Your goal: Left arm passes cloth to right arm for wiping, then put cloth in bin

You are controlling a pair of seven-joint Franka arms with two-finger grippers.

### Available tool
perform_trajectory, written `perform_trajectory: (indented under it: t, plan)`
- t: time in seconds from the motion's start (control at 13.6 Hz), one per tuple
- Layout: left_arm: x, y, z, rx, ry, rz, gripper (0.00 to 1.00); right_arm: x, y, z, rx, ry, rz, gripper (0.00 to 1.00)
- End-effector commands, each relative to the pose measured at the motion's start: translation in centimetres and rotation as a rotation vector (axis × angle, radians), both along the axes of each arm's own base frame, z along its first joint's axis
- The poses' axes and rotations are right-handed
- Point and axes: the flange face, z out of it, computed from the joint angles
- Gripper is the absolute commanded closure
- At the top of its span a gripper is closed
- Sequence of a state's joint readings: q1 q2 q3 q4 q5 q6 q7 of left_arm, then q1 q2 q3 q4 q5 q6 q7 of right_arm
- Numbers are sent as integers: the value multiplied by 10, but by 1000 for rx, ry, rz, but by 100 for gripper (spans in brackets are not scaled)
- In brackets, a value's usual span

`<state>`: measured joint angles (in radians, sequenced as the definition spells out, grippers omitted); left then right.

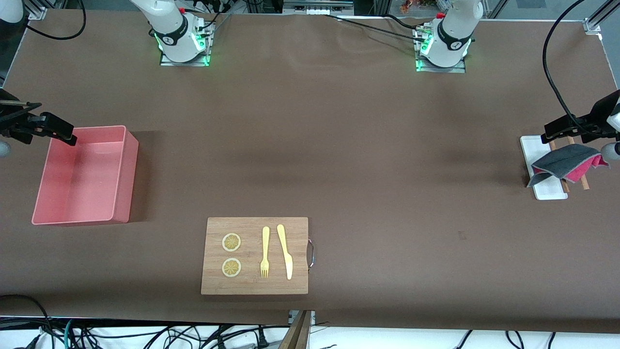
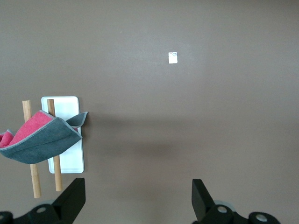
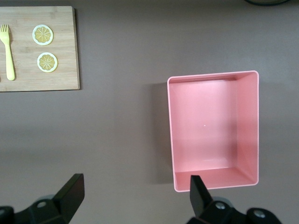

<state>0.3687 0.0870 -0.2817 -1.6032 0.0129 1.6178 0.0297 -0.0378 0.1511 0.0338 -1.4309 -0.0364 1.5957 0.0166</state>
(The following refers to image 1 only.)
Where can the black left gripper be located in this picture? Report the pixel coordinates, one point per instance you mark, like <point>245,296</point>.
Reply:
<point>598,115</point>

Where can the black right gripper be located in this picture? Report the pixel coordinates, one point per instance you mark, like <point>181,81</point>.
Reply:
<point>9,121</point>

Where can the grey and pink cloth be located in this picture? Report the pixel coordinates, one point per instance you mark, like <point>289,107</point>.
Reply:
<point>566,160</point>

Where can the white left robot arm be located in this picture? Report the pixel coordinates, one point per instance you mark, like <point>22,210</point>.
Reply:
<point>453,29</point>

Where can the white rectangular tray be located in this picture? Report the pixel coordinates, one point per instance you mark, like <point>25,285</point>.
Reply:
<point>530,148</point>

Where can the pink plastic bin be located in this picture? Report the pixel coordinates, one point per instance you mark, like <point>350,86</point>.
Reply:
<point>82,184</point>

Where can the lemon slice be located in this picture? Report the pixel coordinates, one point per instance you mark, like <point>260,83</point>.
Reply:
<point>231,267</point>
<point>231,242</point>

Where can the yellow plastic fork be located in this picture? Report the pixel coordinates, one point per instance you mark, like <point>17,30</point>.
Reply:
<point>265,242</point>

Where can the wooden cutting board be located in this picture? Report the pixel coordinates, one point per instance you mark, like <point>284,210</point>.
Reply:
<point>254,286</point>

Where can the yellow plastic knife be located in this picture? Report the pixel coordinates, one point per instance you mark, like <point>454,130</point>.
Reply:
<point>283,245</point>

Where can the grey power strip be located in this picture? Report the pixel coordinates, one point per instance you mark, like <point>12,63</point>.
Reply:
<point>315,10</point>

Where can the aluminium frame post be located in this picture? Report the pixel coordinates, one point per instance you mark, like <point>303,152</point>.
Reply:
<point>38,13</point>
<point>592,25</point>

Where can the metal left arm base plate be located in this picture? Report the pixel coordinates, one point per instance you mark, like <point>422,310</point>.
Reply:
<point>460,70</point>

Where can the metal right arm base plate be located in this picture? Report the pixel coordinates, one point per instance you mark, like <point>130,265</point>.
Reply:
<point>167,62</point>

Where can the small metal bracket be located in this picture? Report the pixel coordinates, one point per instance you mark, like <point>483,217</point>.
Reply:
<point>292,317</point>

